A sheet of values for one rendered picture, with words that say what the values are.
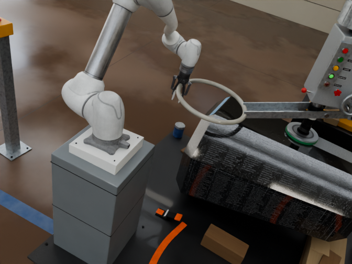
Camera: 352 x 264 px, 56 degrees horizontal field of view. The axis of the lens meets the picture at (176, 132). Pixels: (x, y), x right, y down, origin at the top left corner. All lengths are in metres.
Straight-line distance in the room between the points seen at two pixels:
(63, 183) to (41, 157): 1.09
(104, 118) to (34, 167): 1.35
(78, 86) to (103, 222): 0.73
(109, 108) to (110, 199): 0.46
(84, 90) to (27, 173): 1.26
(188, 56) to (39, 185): 1.48
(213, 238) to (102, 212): 0.89
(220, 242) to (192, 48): 1.30
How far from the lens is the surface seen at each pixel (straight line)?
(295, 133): 2.33
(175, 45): 2.14
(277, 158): 2.21
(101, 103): 1.61
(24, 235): 2.47
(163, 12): 1.70
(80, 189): 1.82
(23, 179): 2.79
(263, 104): 2.29
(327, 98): 2.15
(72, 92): 1.77
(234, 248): 2.42
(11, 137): 2.91
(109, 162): 1.66
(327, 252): 2.64
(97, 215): 1.88
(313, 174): 2.23
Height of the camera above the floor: 2.01
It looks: 37 degrees down
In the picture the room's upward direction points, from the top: 14 degrees clockwise
